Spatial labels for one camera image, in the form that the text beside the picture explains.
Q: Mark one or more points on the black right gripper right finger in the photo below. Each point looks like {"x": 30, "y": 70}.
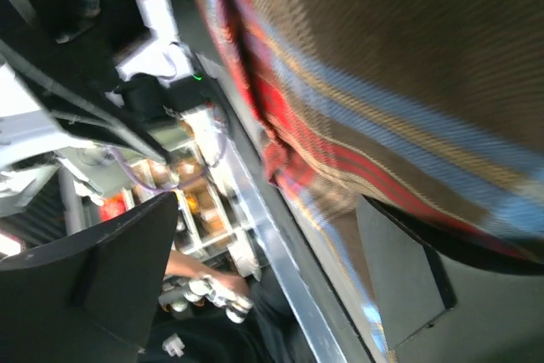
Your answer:
{"x": 442, "y": 299}

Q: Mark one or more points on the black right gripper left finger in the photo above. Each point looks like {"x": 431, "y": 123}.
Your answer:
{"x": 90, "y": 296}

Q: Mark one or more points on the red brown plaid shirt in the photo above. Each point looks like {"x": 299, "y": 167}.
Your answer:
{"x": 431, "y": 107}

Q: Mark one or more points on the person forearm in background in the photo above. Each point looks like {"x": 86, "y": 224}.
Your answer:
{"x": 223, "y": 284}

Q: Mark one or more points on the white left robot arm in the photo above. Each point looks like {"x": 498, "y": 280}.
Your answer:
{"x": 65, "y": 54}

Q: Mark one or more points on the aluminium rail frame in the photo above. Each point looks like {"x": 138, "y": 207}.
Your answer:
{"x": 335, "y": 319}

